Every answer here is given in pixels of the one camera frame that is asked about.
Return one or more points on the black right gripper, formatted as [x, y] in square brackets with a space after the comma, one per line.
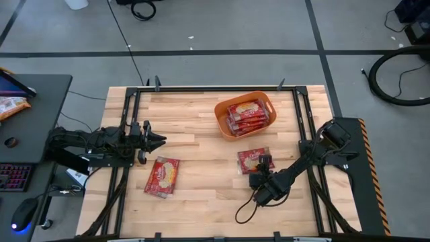
[263, 179]

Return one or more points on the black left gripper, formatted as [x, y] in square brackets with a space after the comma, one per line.
[142, 144]

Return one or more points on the red popcorn bag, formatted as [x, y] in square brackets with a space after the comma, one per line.
[250, 160]
[248, 130]
[162, 177]
[250, 124]
[247, 109]

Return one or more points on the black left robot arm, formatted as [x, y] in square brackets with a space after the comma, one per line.
[84, 139]

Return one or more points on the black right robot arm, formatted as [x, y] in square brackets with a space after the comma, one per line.
[302, 164]

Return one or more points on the orange plastic basket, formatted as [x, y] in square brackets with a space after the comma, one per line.
[220, 117]

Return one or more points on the white paper label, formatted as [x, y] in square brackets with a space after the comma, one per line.
[76, 176]

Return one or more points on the dark grey desk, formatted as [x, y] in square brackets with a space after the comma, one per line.
[37, 117]

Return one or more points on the keyboard with red backlight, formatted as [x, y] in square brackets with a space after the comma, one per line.
[15, 176]

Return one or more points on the small black round puck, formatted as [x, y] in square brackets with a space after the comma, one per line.
[7, 142]

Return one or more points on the orange snack bag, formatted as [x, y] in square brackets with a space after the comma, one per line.
[11, 106]

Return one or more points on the black computer mouse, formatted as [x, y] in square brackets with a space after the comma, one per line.
[24, 213]

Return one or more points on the laptop screen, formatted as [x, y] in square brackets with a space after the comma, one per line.
[10, 87]

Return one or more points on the black equipment case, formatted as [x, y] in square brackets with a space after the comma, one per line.
[416, 23]

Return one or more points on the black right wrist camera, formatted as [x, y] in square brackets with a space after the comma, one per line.
[265, 196]

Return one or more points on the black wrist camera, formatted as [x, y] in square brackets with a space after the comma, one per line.
[265, 196]
[135, 131]

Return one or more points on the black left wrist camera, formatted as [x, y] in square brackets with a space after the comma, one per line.
[135, 131]

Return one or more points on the black hazard-striped base plate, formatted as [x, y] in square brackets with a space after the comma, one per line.
[363, 188]

